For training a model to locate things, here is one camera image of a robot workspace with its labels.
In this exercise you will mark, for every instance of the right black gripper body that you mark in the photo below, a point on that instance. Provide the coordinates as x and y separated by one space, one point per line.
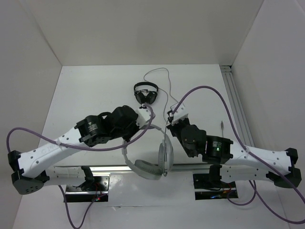
174 129

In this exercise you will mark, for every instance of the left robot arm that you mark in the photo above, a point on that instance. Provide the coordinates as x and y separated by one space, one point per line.
34 169

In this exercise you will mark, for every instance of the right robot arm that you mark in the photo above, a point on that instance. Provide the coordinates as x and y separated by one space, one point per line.
230 162

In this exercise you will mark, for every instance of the small black headphones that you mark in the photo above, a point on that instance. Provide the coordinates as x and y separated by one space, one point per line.
145 96

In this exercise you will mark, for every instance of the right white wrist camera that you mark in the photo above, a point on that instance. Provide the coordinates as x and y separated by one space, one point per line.
180 114

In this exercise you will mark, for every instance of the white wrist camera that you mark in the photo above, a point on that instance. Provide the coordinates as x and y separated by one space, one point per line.
145 114
180 114

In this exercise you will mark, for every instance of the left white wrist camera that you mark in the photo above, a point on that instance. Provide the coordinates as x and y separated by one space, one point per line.
145 114

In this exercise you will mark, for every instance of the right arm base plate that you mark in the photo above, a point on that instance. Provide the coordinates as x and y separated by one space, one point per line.
206 190

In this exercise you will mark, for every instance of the aluminium rail right side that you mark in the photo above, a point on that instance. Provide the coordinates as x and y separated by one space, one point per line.
236 105

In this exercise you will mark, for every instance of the aluminium rail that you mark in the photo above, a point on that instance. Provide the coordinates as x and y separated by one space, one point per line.
236 105
150 168

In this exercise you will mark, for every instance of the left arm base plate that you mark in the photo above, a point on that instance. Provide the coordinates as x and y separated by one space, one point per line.
98 191

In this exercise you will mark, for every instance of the aluminium rail front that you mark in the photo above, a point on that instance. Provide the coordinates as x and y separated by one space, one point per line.
150 168

